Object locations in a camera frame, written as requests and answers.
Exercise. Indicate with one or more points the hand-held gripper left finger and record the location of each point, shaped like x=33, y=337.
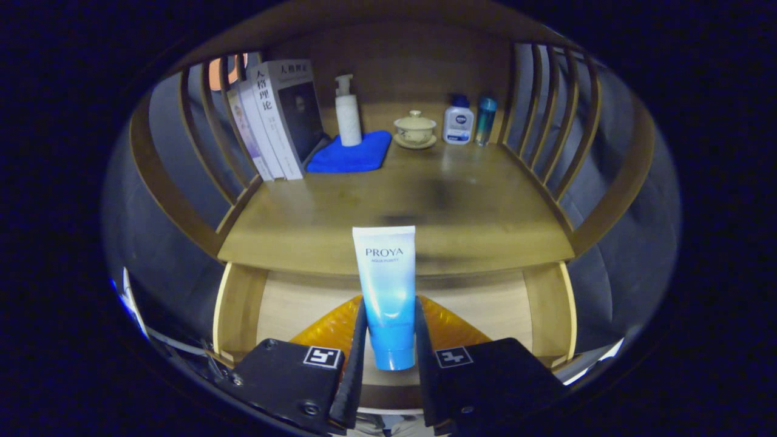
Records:
x=357, y=388

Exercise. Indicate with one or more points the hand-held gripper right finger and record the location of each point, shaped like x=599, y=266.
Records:
x=425, y=388

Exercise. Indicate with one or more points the blue and white cosmetic tube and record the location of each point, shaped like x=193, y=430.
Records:
x=388, y=291

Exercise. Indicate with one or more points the wooden drawer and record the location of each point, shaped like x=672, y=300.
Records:
x=291, y=309

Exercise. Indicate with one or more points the wooden countertop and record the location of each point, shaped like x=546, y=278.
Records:
x=473, y=206

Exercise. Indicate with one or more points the wooden cabinet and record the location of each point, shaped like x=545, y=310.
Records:
x=394, y=67

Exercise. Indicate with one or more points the blue folded cloth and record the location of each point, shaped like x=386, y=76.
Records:
x=355, y=155

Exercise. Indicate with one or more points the beige lidded teacup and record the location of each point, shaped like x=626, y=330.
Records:
x=415, y=129

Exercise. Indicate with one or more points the white lotion bottle blue cap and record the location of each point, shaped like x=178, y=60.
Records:
x=458, y=123

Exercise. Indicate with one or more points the white pump bottle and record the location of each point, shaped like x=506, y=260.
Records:
x=348, y=118

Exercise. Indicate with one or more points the pale purple book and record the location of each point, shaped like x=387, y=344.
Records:
x=249, y=136

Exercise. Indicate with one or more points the thin white book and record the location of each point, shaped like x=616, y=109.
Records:
x=264, y=130

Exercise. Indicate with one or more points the teal slim bottle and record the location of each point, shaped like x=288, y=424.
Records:
x=485, y=120

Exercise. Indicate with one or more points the white and black book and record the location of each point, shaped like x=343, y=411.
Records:
x=291, y=109

